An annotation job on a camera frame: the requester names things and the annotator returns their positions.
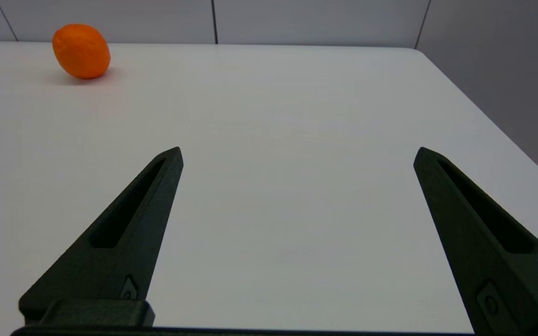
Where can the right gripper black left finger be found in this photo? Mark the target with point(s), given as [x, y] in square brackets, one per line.
[110, 266]

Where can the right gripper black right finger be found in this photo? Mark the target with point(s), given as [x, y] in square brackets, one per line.
[488, 261]

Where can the orange fruit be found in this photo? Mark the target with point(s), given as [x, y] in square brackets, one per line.
[81, 51]

